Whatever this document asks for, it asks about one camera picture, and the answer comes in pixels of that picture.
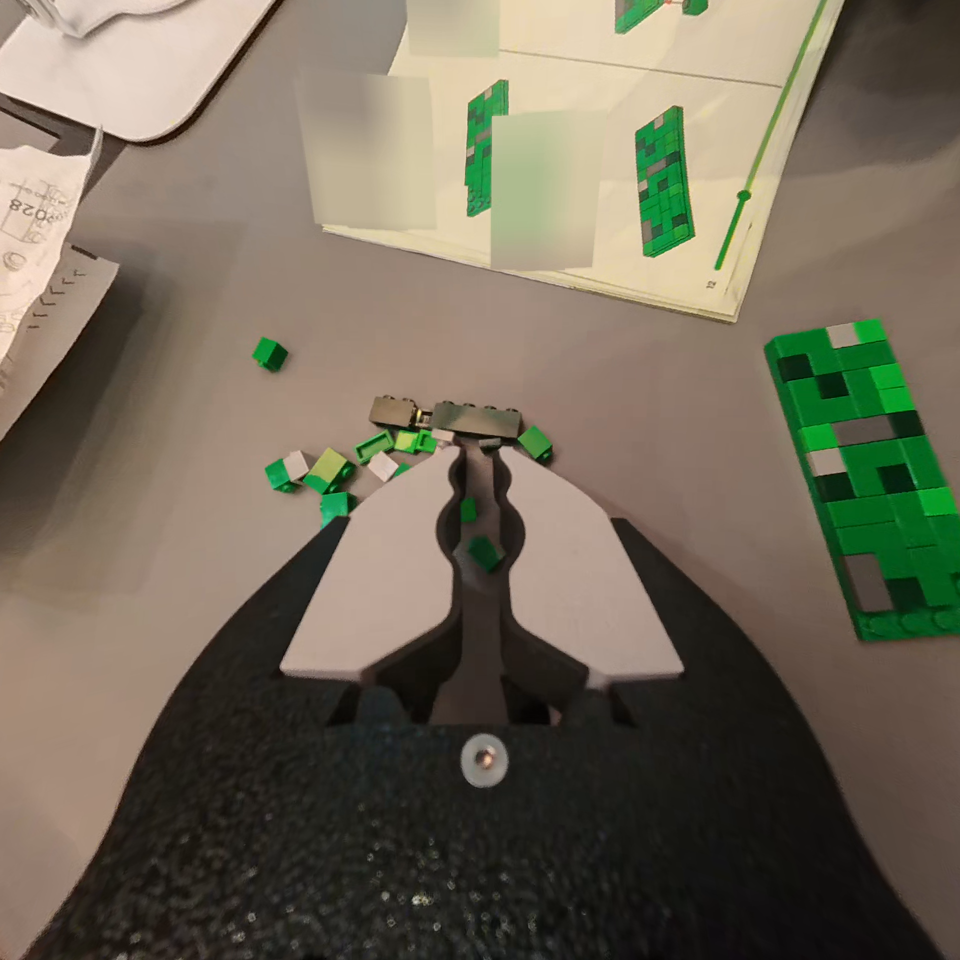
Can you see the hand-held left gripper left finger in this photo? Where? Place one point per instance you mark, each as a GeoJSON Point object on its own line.
{"type": "Point", "coordinates": [375, 592]}

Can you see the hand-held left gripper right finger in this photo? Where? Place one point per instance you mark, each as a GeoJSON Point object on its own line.
{"type": "Point", "coordinates": [592, 600]}

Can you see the green square tile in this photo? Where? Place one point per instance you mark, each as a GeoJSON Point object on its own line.
{"type": "Point", "coordinates": [486, 555]}

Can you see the pile of small bricks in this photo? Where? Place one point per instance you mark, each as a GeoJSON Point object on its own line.
{"type": "Point", "coordinates": [330, 469]}

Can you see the green brick plate assembly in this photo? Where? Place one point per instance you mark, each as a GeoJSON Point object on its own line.
{"type": "Point", "coordinates": [862, 480]}

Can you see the grey desk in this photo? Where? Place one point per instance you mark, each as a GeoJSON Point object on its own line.
{"type": "Point", "coordinates": [600, 375]}

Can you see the black brick with pin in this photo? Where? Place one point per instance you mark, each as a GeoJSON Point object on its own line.
{"type": "Point", "coordinates": [394, 412]}

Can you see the long dark brick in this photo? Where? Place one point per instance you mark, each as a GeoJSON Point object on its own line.
{"type": "Point", "coordinates": [480, 420]}

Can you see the single green brick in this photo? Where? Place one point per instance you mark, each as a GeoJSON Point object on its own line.
{"type": "Point", "coordinates": [270, 354]}

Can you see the white paper sheets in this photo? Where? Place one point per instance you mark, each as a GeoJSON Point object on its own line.
{"type": "Point", "coordinates": [37, 225]}

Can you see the open instruction booklet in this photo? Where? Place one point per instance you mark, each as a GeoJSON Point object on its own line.
{"type": "Point", "coordinates": [712, 97]}

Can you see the clear plastic bag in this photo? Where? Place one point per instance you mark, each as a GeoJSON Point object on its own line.
{"type": "Point", "coordinates": [90, 15]}

